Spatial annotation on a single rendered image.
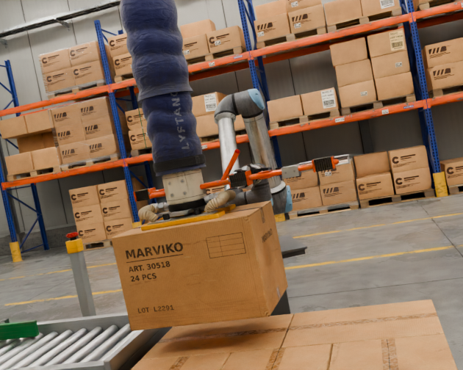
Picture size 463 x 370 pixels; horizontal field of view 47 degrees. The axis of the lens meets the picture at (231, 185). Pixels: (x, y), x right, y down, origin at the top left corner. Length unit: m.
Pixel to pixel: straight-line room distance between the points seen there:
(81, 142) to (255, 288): 8.70
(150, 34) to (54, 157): 8.78
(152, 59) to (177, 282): 0.90
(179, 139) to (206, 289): 0.62
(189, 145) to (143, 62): 0.38
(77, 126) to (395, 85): 5.80
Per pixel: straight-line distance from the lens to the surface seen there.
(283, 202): 2.98
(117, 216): 10.42
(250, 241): 2.03
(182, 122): 2.20
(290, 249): 2.88
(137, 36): 2.27
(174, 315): 2.22
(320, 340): 2.16
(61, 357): 2.67
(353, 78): 9.32
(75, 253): 3.14
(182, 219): 2.16
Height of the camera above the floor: 1.31
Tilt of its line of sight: 3 degrees down
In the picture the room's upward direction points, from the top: 11 degrees counter-clockwise
